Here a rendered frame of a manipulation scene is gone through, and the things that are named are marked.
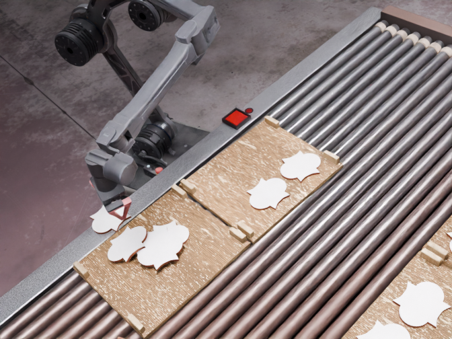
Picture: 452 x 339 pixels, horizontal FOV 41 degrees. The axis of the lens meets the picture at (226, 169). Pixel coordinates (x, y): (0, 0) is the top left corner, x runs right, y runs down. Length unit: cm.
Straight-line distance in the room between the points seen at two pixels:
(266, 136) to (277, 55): 197
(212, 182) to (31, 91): 248
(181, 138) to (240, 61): 101
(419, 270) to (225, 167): 70
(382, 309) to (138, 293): 67
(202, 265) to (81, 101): 241
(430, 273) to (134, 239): 85
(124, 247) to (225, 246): 30
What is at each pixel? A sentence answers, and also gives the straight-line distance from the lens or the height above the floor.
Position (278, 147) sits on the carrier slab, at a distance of 207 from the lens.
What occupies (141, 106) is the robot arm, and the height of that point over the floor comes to 138.
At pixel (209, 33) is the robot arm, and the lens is 178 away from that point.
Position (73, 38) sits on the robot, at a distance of 280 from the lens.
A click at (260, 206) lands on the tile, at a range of 188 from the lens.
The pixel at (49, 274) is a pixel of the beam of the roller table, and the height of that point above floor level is 92.
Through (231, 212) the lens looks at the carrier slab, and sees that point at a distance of 190.
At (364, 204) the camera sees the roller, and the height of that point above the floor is 92.
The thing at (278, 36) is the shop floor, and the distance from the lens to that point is 421.
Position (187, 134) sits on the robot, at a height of 24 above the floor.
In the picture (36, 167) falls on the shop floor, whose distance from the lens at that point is 371.
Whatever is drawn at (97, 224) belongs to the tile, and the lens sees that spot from 200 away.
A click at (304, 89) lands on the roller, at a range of 231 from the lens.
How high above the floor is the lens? 239
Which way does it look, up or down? 46 degrees down
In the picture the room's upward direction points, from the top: 11 degrees counter-clockwise
